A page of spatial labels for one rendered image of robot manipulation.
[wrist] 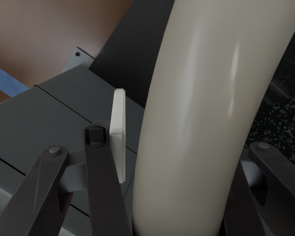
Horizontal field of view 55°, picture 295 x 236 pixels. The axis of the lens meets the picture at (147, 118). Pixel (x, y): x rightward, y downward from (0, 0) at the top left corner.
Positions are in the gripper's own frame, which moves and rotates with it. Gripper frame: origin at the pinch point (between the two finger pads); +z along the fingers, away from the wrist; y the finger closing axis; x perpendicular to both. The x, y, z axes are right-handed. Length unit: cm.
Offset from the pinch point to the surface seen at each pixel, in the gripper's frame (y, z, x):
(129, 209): -1, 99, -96
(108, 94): -9, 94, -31
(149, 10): 7, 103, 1
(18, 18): -48, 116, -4
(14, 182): -23.6, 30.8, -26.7
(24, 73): -49, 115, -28
